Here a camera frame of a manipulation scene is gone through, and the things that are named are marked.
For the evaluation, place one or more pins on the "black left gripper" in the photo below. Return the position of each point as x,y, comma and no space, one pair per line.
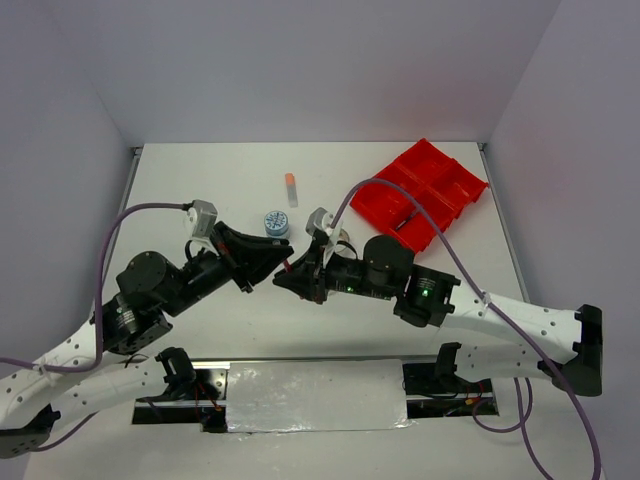
264,253

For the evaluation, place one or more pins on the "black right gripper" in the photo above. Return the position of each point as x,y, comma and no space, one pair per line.
301,278

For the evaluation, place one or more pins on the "blue gel pen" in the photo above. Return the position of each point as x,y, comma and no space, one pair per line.
405,221

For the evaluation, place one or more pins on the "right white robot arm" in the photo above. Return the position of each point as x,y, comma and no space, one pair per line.
565,346

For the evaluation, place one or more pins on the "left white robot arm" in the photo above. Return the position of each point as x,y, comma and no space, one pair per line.
64,385

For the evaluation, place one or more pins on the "blue paint jar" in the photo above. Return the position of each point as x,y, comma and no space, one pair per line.
276,224

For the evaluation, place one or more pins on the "orange cap highlighter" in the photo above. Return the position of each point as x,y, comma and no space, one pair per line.
291,190

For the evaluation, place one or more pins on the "red compartment bin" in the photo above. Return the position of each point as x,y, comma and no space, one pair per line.
423,174

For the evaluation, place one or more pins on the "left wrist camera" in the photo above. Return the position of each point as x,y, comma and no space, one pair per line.
200,222

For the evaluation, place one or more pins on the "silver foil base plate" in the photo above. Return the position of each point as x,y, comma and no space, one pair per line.
314,396

